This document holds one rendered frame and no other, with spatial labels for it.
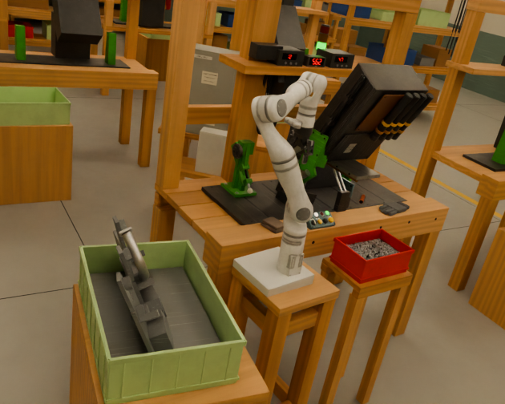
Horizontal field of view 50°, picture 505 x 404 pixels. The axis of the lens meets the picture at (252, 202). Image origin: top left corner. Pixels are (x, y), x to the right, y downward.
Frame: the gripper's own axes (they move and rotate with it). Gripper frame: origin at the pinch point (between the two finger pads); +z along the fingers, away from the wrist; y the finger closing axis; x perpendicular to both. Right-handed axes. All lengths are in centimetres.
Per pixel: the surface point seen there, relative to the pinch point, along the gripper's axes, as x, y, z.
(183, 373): 72, -52, 43
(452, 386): -114, -40, 130
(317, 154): -38.0, 29.7, 12.3
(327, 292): -2, -32, 45
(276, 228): -3.8, 7.9, 37.1
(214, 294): 50, -30, 35
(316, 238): -26, 5, 44
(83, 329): 89, -14, 51
